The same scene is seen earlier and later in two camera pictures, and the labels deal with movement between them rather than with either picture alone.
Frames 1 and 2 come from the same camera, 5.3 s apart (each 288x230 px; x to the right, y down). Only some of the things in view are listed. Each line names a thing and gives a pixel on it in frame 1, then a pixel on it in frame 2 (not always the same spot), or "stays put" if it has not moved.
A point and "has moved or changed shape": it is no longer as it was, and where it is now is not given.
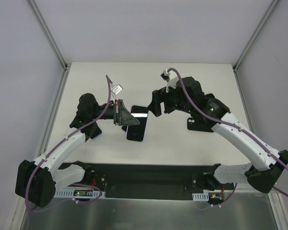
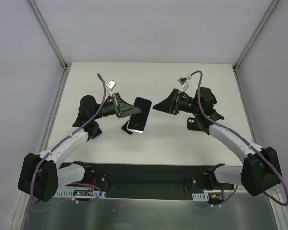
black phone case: x=200 y=123 stays put
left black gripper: x=119 y=112 -> x=118 y=105
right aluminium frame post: x=272 y=5 stays put
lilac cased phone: x=137 y=132 has moved or changed shape
